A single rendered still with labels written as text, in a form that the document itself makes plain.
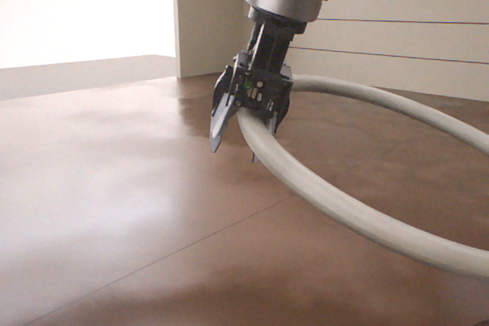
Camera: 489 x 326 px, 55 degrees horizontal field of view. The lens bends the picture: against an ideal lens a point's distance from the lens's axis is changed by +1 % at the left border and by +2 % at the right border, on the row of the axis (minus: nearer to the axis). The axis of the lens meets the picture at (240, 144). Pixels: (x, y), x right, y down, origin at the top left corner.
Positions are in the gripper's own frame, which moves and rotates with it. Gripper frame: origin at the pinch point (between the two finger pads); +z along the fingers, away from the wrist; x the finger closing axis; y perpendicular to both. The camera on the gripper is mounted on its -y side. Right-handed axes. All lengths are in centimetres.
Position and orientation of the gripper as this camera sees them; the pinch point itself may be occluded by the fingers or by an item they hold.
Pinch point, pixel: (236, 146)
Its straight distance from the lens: 66.3
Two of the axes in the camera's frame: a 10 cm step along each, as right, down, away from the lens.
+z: -2.7, 8.6, 4.4
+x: 9.6, 2.5, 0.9
